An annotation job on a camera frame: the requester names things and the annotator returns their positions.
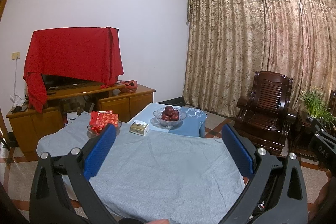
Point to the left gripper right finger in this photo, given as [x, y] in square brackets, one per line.
[275, 191]

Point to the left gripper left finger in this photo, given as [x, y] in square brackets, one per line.
[49, 200]

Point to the person's right hand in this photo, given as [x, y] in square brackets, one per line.
[313, 209]

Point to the potted green plant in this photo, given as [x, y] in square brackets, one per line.
[316, 107]

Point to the dark wooden armchair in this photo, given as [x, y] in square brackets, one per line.
[265, 116]

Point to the glass snack dish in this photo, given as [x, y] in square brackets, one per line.
[92, 133]

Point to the red snack packet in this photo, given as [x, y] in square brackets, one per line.
[100, 119]

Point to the grey table cloth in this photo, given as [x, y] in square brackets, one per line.
[160, 175]

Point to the tissue box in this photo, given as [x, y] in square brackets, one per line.
[139, 127]

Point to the black television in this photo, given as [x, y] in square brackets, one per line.
[52, 82]

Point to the wooden TV cabinet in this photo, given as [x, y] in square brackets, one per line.
[30, 126]

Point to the red apples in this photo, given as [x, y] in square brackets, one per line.
[170, 114]

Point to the glass fruit bowl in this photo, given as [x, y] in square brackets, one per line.
[169, 124]

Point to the beige patterned curtain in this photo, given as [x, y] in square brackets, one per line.
[229, 40]

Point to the red cloth cover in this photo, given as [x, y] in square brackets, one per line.
[87, 53]

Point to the wall socket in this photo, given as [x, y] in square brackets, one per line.
[15, 55]

